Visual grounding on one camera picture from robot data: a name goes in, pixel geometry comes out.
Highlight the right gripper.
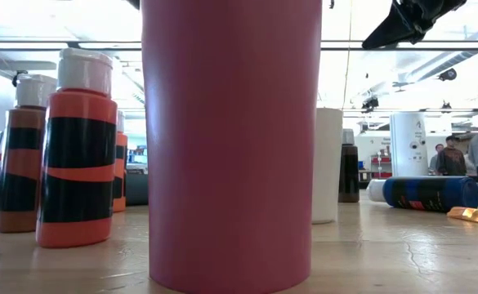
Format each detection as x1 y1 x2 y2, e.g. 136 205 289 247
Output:
361 0 468 51

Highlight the pink plastic cup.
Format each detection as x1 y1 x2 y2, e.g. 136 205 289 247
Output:
140 0 324 294

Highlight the coral red paint bottle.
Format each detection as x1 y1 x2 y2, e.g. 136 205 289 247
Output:
35 47 118 249

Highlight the bright orange paint bottle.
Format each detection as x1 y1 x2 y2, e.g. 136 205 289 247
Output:
111 109 129 214

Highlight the dark brown paint bottle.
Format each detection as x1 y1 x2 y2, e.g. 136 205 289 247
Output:
337 128 361 204

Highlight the blue paint bottle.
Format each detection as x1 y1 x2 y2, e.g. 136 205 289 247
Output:
365 175 478 214

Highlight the burnt orange paint bottle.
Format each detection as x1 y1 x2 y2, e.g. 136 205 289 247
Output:
0 73 59 234

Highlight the white cylindrical machine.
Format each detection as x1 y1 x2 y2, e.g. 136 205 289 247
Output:
389 112 430 177

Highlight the red parts shelf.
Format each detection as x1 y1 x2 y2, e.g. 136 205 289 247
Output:
371 154 393 180

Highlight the white plastic bin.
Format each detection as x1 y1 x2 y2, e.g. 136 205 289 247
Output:
310 107 345 225

